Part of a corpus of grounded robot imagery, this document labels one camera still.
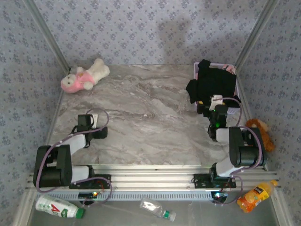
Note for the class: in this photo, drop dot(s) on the white bottle green cap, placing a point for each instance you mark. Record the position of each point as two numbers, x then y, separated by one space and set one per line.
56 207

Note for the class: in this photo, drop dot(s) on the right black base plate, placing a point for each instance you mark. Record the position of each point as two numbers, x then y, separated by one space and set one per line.
201 180

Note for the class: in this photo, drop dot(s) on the aluminium frame post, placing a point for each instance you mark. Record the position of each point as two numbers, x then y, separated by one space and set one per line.
50 37
256 33

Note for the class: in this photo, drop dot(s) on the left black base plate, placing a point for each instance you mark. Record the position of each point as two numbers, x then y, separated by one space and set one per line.
103 181

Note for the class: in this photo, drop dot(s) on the orange juice bottle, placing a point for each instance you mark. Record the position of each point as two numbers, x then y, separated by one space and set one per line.
255 196

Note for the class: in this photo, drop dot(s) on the lilac plastic basket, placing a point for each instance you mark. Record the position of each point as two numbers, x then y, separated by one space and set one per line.
237 91

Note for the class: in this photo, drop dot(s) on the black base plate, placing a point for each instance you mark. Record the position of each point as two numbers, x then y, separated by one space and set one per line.
201 180
103 181

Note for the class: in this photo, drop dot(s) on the small circuit board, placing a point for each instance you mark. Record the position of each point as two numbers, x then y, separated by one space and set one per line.
88 194
219 195

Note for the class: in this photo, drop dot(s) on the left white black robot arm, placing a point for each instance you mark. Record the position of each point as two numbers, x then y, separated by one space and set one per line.
53 169

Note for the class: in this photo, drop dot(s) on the white plush toy pink outfit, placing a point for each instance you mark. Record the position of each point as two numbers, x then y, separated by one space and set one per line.
80 78

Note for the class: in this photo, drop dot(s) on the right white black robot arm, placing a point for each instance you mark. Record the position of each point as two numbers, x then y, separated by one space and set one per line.
244 153

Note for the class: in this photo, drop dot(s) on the clear empty plastic bottle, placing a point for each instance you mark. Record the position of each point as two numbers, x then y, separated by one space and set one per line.
155 208

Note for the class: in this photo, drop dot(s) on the brown plush toy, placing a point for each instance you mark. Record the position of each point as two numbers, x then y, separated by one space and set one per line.
265 135

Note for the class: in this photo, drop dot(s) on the black garment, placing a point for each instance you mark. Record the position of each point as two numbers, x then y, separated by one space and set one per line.
214 82

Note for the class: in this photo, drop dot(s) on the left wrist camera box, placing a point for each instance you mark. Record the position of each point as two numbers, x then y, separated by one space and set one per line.
85 121

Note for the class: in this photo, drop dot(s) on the pink patterned garment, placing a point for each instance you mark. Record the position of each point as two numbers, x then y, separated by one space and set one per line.
229 68

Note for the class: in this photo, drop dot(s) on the aluminium rail frame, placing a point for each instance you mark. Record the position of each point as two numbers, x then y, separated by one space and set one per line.
152 175

